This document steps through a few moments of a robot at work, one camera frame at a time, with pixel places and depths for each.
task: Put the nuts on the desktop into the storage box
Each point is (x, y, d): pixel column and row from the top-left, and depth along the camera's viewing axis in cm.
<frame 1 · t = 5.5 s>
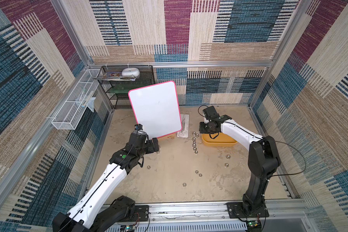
left hand: (150, 141, 79), fingers open
right hand: (202, 127, 95), fingers open
yellow plastic storage box: (217, 139, 79), point 21 cm above the table
pink framed whiteboard: (156, 108, 89), point 25 cm above the table
wooden whiteboard easel: (171, 137, 99), point 6 cm above the table
white ruler package: (184, 133, 107), on the table
steel nut front centre: (184, 184, 85), on the table
steel nut pair left: (196, 171, 89), on the table
steel nut pair right: (200, 175, 88), on the table
steel cap nut row: (194, 138, 103), on the table
steel cap nut row 2: (194, 142, 101), on the table
steel cap nut row 3: (194, 145, 101), on the table
steel cap nut row 4: (195, 148, 98), on the table
steel cap nut row 5: (196, 152, 98), on the table

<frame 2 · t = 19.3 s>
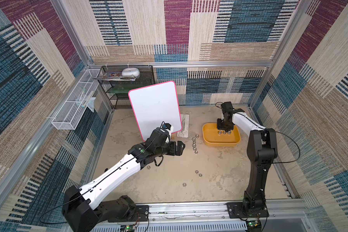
left hand: (178, 144, 76), fingers open
right hand: (220, 125, 101), fingers open
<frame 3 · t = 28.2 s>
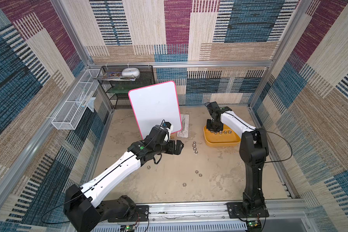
left hand: (176, 143, 76), fingers open
right hand: (210, 127, 99), fingers open
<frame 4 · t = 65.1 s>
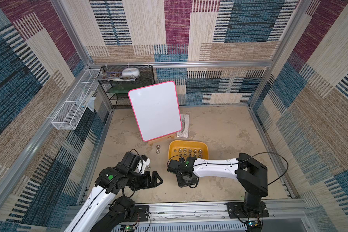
left hand: (155, 182, 69), fingers open
right hand: (182, 183, 82), fingers open
yellow plastic storage box: (179, 149, 97), point 2 cm above the table
steel nut pair left: (181, 154, 96), on the table
steel nut pair right: (175, 151, 98), on the table
steel cap nut row 2: (190, 150, 98), on the table
steel cap nut row 3: (195, 154, 95), on the table
steel cap nut row 4: (190, 154, 95), on the table
steel cap nut row 5: (185, 154, 96), on the table
steel nut near easel upper: (158, 146, 99), on the table
steel nut in box: (185, 150, 97), point 2 cm above the table
small steel nut in box: (180, 150, 96), point 2 cm above the table
